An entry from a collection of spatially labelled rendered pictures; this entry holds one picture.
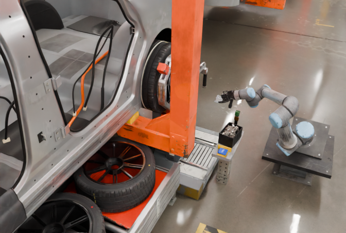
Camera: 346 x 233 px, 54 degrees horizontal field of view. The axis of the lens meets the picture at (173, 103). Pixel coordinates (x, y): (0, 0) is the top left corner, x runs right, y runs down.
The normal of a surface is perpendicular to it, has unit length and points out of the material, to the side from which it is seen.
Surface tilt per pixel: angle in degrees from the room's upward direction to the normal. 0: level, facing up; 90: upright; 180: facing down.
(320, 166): 0
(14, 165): 0
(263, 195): 0
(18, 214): 90
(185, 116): 90
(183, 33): 90
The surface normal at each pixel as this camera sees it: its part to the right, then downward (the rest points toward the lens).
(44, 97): 0.90, 0.21
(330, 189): 0.02, -0.83
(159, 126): -0.43, 0.49
